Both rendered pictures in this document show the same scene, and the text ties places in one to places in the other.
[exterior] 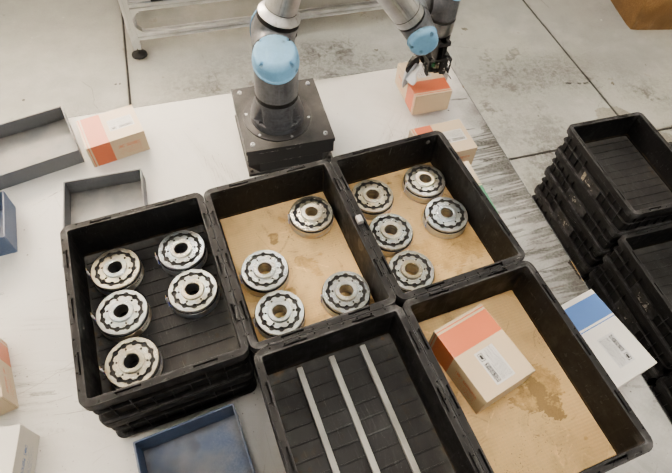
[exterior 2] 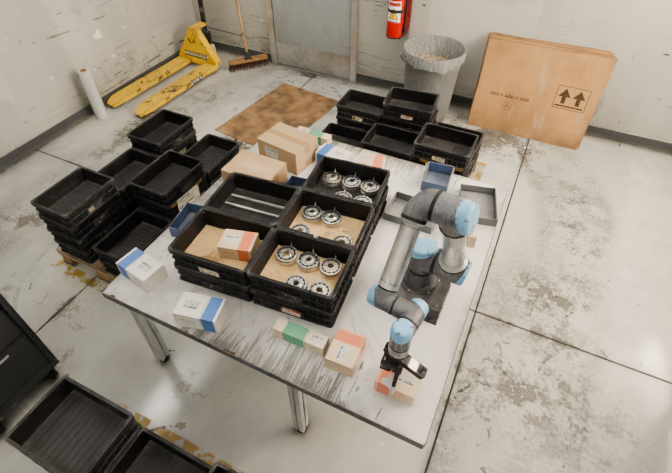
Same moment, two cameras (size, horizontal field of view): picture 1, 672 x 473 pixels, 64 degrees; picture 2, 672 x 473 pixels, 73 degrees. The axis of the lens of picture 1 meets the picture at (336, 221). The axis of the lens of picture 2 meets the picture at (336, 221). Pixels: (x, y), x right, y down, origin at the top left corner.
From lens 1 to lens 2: 2.10 m
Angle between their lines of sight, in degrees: 74
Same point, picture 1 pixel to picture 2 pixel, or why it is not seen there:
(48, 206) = not seen: hidden behind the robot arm
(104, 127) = not seen: hidden behind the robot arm
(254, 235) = (352, 227)
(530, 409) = (212, 252)
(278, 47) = (425, 247)
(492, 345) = (236, 243)
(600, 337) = (200, 304)
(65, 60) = not seen: outside the picture
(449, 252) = (281, 277)
